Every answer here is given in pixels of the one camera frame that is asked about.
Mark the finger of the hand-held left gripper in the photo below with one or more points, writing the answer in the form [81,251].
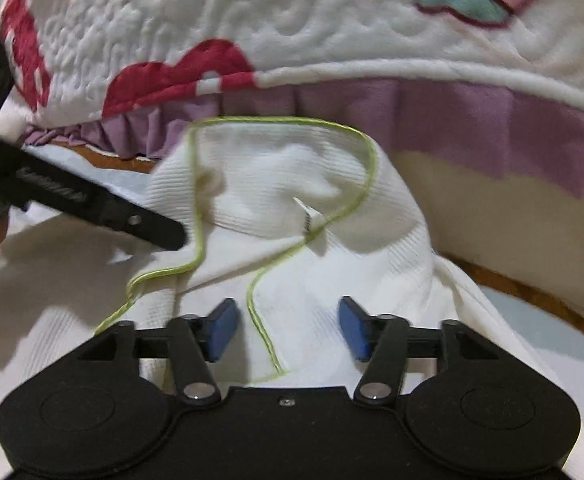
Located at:
[111,210]

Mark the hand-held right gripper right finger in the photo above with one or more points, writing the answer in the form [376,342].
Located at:
[354,330]

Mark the bear print quilted blanket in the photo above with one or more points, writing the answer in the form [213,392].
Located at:
[322,10]

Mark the white ribbed shirt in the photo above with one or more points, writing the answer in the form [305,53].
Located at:
[322,270]

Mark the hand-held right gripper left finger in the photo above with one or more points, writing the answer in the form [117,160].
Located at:
[221,330]

